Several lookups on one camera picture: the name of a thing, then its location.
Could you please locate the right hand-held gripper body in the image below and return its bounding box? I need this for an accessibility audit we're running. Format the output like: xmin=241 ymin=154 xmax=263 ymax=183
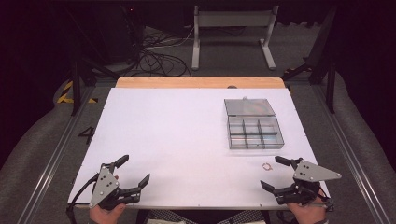
xmin=273 ymin=158 xmax=343 ymax=206

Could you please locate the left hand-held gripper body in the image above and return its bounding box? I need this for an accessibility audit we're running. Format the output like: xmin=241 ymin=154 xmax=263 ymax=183
xmin=89 ymin=162 xmax=143 ymax=211

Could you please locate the person's left hand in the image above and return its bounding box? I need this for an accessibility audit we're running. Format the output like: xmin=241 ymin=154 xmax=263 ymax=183
xmin=89 ymin=203 xmax=127 ymax=224

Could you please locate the person's right hand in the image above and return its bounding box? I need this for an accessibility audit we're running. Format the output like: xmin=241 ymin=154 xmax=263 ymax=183
xmin=286 ymin=192 xmax=329 ymax=224

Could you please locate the white table sheet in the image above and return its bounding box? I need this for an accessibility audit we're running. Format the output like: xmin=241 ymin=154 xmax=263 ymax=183
xmin=67 ymin=87 xmax=331 ymax=211

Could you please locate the clear plastic compartment box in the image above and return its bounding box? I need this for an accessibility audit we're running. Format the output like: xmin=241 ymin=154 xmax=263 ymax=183
xmin=223 ymin=96 xmax=286 ymax=150

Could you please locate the black tripod stand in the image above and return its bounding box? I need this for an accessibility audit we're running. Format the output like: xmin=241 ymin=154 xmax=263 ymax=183
xmin=64 ymin=6 xmax=124 ymax=117
xmin=280 ymin=5 xmax=339 ymax=115

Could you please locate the white metal stand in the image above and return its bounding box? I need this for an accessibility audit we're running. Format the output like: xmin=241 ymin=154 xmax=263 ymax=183
xmin=191 ymin=5 xmax=280 ymax=71

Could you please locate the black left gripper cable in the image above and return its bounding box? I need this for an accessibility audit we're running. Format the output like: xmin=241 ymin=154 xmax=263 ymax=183
xmin=65 ymin=173 xmax=100 ymax=224

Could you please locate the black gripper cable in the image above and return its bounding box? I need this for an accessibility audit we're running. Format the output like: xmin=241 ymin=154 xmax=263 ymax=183
xmin=65 ymin=173 xmax=100 ymax=224
xmin=317 ymin=188 xmax=335 ymax=213

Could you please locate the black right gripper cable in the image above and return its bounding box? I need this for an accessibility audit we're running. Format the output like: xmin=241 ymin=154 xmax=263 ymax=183
xmin=317 ymin=188 xmax=335 ymax=213

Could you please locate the aluminium floor rail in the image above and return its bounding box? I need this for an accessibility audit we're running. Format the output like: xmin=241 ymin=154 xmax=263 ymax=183
xmin=17 ymin=85 xmax=97 ymax=224
xmin=312 ymin=83 xmax=386 ymax=224

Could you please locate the bundle of black floor cables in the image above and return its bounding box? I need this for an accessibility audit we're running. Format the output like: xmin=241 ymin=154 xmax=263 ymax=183
xmin=132 ymin=26 xmax=247 ymax=77

